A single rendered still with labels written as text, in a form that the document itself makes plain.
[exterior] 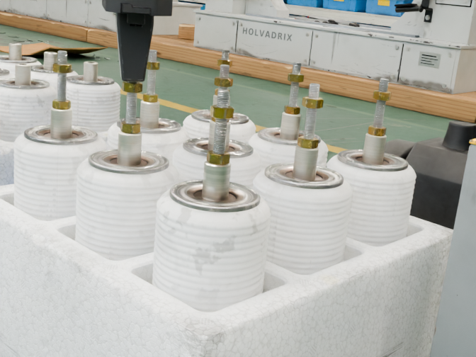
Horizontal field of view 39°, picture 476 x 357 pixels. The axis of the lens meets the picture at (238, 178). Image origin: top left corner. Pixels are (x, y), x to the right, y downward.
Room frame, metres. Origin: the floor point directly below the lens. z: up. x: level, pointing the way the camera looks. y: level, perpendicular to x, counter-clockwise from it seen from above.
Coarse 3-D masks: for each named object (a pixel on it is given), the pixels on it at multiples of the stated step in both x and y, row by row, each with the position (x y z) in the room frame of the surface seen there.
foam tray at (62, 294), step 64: (0, 192) 0.70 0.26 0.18; (0, 256) 0.63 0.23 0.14; (64, 256) 0.55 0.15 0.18; (384, 256) 0.61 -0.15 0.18; (0, 320) 0.63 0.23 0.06; (64, 320) 0.55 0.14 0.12; (128, 320) 0.49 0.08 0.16; (192, 320) 0.45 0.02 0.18; (256, 320) 0.47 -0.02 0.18; (320, 320) 0.53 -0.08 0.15; (384, 320) 0.61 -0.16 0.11
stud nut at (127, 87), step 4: (124, 84) 0.61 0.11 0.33; (128, 84) 0.61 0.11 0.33; (132, 84) 0.61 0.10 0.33; (136, 84) 0.61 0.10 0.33; (140, 84) 0.61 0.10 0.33; (124, 88) 0.61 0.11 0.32; (128, 88) 0.61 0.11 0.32; (132, 88) 0.61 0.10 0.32; (136, 88) 0.61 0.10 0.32; (140, 88) 0.61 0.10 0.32; (128, 92) 0.61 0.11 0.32; (132, 92) 0.61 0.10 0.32; (136, 92) 0.61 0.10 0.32
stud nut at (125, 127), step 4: (120, 124) 0.62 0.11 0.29; (124, 124) 0.61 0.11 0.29; (128, 124) 0.61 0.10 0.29; (132, 124) 0.61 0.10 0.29; (136, 124) 0.61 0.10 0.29; (120, 128) 0.62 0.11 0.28; (124, 128) 0.61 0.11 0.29; (128, 128) 0.61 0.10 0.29; (132, 128) 0.61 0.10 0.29; (136, 128) 0.61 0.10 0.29; (128, 132) 0.61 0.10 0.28; (132, 132) 0.61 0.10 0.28; (136, 132) 0.61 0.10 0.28
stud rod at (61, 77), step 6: (60, 54) 0.69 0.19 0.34; (66, 54) 0.69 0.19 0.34; (60, 60) 0.69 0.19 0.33; (66, 60) 0.70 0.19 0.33; (60, 78) 0.69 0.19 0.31; (66, 78) 0.70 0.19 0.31; (60, 84) 0.69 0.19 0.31; (66, 84) 0.70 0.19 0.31; (60, 90) 0.69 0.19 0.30; (66, 90) 0.70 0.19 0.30; (60, 96) 0.69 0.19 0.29; (66, 96) 0.70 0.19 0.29
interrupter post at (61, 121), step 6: (54, 108) 0.69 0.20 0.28; (54, 114) 0.69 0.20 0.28; (60, 114) 0.69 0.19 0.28; (66, 114) 0.69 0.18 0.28; (54, 120) 0.69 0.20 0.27; (60, 120) 0.69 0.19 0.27; (66, 120) 0.69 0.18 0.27; (54, 126) 0.69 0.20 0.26; (60, 126) 0.69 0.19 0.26; (66, 126) 0.69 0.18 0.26; (54, 132) 0.69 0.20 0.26; (60, 132) 0.69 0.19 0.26; (66, 132) 0.69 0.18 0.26; (60, 138) 0.69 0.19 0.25; (66, 138) 0.69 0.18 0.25
